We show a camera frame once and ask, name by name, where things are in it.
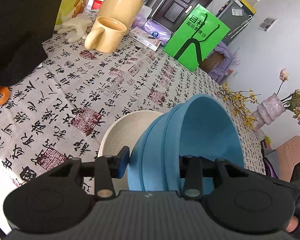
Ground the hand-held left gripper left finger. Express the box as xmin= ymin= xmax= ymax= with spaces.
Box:
xmin=25 ymin=146 xmax=130 ymax=202

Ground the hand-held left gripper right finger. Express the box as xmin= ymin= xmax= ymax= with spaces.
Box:
xmin=179 ymin=156 xmax=278 ymax=201

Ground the person's right hand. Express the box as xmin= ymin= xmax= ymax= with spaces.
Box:
xmin=286 ymin=216 xmax=300 ymax=233

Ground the pink suitcase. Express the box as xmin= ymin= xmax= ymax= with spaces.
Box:
xmin=275 ymin=135 xmax=300 ymax=183

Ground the dark grey purple cloth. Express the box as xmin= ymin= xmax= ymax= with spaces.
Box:
xmin=261 ymin=135 xmax=280 ymax=178

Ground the yellow flower branch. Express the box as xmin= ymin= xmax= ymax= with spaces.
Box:
xmin=216 ymin=82 xmax=262 ymax=130

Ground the calligraphy print tablecloth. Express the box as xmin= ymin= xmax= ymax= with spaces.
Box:
xmin=0 ymin=7 xmax=273 ymax=198

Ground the purple covered chair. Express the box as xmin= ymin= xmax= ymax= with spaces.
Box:
xmin=199 ymin=41 xmax=240 ymax=85

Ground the yellow mug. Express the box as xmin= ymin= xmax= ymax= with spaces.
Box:
xmin=84 ymin=16 xmax=127 ymax=53

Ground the pink white small box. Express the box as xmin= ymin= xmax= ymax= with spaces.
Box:
xmin=129 ymin=27 xmax=162 ymax=51

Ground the green paper bag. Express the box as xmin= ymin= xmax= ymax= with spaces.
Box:
xmin=163 ymin=4 xmax=230 ymax=72

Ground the purple tissue pack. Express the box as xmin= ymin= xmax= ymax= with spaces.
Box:
xmin=144 ymin=19 xmax=173 ymax=43

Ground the purple plastic bag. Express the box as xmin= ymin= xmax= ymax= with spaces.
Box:
xmin=132 ymin=12 xmax=147 ymax=30

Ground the white glove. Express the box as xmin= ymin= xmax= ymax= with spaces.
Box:
xmin=57 ymin=14 xmax=93 ymax=43

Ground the black cloth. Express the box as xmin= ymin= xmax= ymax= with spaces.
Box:
xmin=0 ymin=34 xmax=48 ymax=88

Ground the grey fridge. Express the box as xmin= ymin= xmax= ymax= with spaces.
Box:
xmin=215 ymin=0 xmax=255 ymax=47

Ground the dark brown door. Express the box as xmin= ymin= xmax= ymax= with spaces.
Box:
xmin=151 ymin=0 xmax=220 ymax=33

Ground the yellow thermos jug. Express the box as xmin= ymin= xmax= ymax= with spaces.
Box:
xmin=98 ymin=0 xmax=163 ymax=28

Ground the yellow black box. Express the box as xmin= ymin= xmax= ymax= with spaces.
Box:
xmin=236 ymin=0 xmax=257 ymax=14

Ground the black paper bag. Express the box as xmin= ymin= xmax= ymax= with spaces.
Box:
xmin=0 ymin=0 xmax=70 ymax=75

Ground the grey wall panel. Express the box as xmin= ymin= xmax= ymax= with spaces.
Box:
xmin=258 ymin=17 xmax=275 ymax=32

